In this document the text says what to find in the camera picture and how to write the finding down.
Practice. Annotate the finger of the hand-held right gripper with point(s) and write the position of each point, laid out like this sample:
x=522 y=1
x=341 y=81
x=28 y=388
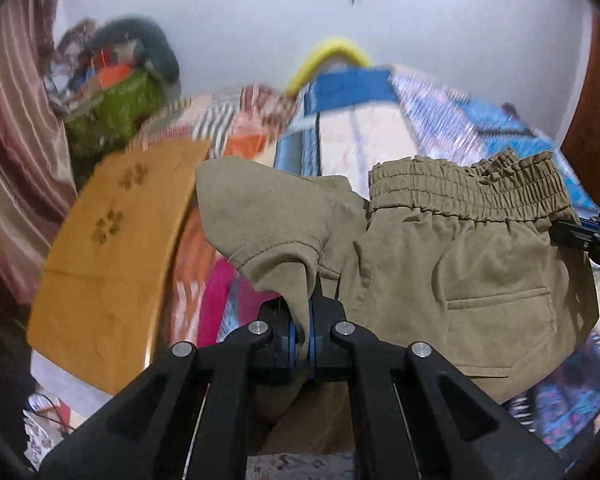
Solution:
x=587 y=240

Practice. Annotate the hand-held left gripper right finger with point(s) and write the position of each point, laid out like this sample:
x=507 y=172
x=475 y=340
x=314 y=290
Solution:
x=325 y=345

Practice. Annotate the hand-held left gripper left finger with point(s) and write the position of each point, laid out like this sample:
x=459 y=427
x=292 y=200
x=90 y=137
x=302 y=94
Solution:
x=280 y=345

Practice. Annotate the khaki pants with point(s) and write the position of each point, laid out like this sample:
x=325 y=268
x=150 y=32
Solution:
x=455 y=280

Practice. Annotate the pink cloth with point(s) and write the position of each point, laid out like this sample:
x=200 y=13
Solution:
x=215 y=305

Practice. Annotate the brown wooden door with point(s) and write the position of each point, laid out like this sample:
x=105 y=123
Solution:
x=597 y=110

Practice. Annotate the bamboo lap table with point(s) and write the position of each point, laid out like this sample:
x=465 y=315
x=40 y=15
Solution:
x=110 y=265

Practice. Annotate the blue patchwork bedspread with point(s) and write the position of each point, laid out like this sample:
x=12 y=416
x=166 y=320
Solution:
x=415 y=115

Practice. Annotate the orange striped blanket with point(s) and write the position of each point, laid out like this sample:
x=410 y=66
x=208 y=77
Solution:
x=235 y=120

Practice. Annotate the white printed cloth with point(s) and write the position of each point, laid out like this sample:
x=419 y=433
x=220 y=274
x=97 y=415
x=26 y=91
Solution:
x=47 y=425

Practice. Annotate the green storage basket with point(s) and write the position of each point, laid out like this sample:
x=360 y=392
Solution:
x=112 y=115

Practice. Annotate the grey plush pillow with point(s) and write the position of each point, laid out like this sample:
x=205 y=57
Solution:
x=147 y=42

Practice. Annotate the striped brown curtain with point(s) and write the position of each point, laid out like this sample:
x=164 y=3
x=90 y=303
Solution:
x=15 y=135

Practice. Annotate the yellow bed rail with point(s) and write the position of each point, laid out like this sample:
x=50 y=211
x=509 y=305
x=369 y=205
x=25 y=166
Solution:
x=325 y=60

